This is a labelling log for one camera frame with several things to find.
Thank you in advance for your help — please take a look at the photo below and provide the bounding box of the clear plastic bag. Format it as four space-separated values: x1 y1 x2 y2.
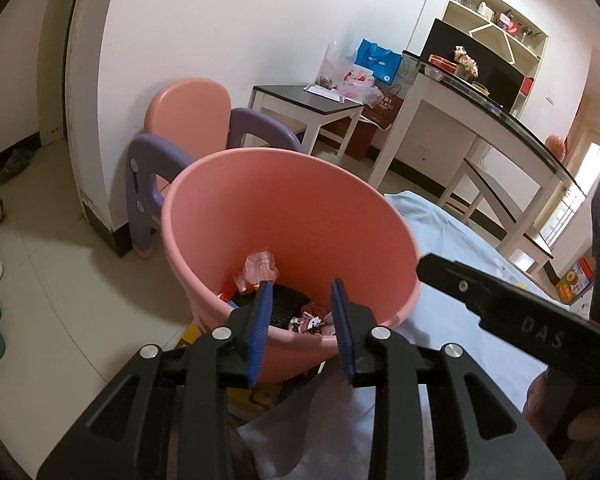
317 42 353 91

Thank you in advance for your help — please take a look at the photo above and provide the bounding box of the pink and purple child chair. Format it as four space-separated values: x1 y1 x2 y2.
125 77 303 260

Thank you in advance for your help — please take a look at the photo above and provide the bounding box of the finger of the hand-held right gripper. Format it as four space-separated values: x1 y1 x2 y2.
415 252 488 331

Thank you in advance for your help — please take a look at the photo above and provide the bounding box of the white paper sheet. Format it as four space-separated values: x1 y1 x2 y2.
304 82 348 103

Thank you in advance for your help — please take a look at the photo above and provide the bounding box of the pink plastic bucket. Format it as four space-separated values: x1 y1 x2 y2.
160 149 422 386

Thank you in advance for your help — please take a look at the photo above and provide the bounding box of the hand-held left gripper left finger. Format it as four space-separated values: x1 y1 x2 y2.
36 280 274 480

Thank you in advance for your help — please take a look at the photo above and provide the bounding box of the white table with black top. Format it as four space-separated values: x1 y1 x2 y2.
367 50 588 261

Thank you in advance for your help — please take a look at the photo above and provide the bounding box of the light blue cloth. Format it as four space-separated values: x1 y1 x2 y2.
237 191 591 480

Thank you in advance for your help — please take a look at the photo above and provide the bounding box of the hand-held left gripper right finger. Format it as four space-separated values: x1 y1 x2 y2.
330 277 566 480

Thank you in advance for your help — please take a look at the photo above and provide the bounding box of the person's right hand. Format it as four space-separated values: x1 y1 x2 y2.
525 371 600 461

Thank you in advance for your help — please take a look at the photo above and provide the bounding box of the red white wrapper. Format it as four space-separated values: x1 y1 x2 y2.
287 302 338 341

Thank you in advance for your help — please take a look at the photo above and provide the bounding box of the black foam net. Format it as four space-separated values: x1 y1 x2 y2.
230 284 311 331

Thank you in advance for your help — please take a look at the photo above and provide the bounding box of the dark red paper bag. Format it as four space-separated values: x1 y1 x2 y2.
370 87 403 128

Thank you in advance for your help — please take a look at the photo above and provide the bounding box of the orange pink clear wrapper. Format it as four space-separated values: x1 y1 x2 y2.
220 250 281 302

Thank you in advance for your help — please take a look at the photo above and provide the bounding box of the red white plastic bag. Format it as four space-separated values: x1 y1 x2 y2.
340 67 381 106

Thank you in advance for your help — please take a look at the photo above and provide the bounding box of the orange round ornament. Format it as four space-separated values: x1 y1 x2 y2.
545 134 567 161

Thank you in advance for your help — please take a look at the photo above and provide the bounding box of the black television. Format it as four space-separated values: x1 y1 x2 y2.
420 17 526 113

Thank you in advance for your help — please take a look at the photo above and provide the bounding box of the red carton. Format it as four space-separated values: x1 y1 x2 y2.
345 120 378 161

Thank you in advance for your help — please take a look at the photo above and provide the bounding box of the blue tote bag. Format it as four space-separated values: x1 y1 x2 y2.
355 39 403 86

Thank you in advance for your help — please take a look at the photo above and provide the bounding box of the white bench with black top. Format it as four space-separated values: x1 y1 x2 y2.
437 157 555 276
250 85 366 157

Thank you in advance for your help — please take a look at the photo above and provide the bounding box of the white shelf cabinet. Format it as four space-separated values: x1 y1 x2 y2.
440 0 550 121

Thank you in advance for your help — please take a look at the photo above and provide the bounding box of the dark shoe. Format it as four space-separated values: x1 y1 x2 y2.
0 149 36 186

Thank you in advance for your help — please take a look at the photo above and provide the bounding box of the colourful fruit carton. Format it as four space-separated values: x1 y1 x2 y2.
555 255 596 303

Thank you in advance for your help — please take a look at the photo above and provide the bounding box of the balcony door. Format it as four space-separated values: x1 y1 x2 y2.
537 127 600 248

